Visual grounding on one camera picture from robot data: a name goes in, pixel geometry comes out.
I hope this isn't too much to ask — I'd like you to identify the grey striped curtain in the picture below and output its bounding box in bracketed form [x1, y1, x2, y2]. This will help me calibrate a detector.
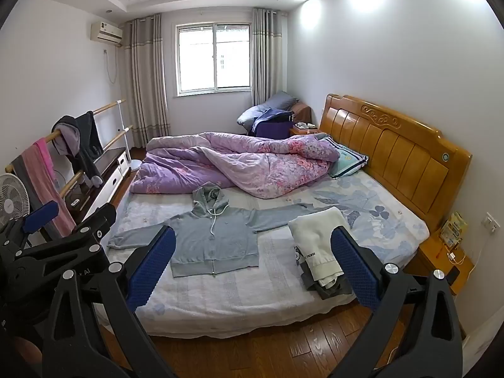
[125, 14, 172, 148]
[251, 7, 290, 107]

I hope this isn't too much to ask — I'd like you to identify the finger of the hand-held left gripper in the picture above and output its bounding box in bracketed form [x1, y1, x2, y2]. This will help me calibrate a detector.
[12, 204, 118, 284]
[0, 200, 60, 249]

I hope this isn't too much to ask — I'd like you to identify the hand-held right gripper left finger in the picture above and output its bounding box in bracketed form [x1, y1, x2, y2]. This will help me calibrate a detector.
[39, 226, 176, 378]

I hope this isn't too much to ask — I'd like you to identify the purple floral quilt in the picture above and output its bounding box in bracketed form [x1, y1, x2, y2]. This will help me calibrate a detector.
[130, 131, 341, 199]

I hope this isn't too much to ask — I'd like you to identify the folded white garment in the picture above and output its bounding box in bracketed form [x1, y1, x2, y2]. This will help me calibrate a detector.
[288, 207, 353, 288]

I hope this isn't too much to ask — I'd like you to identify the wooden rail clothes rack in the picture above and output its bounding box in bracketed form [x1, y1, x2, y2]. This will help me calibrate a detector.
[6, 100, 135, 201]

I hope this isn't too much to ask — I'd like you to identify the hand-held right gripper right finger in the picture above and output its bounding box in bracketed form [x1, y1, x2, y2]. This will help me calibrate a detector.
[327, 226, 467, 378]

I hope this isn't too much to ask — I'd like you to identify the armchair with piled bedding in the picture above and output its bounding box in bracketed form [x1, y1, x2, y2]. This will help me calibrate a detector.
[252, 109, 295, 135]

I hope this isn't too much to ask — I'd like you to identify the dark and white cabinet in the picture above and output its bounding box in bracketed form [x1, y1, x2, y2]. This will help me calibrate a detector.
[65, 147, 130, 225]

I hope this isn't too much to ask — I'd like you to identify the white electric fan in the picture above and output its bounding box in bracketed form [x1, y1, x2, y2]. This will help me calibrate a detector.
[0, 173, 31, 221]

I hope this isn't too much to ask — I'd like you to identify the white fluffy blanket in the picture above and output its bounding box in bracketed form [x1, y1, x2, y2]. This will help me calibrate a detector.
[96, 173, 431, 337]

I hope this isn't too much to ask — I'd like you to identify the yellow box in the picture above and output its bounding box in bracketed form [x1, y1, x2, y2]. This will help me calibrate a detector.
[440, 210, 469, 249]

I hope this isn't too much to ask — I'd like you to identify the folded dark grey garment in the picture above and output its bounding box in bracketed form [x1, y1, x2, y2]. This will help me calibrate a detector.
[300, 262, 355, 300]

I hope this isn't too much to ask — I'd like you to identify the dark hanging jacket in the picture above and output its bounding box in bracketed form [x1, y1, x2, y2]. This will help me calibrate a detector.
[52, 111, 104, 187]

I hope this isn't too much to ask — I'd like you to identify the white wall air conditioner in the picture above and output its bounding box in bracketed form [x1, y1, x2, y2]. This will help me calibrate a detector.
[90, 21, 123, 45]

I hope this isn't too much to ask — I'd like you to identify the grey striped hanging towel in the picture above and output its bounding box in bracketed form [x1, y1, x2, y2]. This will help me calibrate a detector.
[10, 153, 56, 213]

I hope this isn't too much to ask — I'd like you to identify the air conditioner power cable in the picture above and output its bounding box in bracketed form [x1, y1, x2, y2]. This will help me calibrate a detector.
[103, 49, 119, 84]

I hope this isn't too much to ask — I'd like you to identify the brown cloth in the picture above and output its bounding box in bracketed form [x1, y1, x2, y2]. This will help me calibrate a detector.
[293, 101, 313, 124]

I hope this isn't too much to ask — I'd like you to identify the grey zip hoodie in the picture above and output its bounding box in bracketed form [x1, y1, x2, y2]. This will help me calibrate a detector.
[107, 181, 349, 278]

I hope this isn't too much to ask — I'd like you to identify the purple covered seat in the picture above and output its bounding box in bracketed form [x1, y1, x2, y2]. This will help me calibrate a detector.
[254, 122, 292, 139]

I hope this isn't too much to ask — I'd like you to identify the white framed window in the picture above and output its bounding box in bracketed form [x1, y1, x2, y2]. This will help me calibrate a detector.
[173, 23, 253, 96]

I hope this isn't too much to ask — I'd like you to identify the small wooden nightstand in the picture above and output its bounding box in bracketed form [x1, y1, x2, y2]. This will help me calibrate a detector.
[289, 122, 320, 138]

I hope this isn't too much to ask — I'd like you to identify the small teal white cloth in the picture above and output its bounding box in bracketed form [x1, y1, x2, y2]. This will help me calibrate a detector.
[317, 134, 369, 179]

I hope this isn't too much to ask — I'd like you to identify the pink hanging towel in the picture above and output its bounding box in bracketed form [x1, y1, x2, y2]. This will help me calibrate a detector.
[33, 138, 77, 237]

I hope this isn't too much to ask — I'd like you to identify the blue grey pillow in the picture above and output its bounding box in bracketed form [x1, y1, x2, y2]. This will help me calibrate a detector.
[260, 90, 301, 112]
[237, 106, 268, 129]

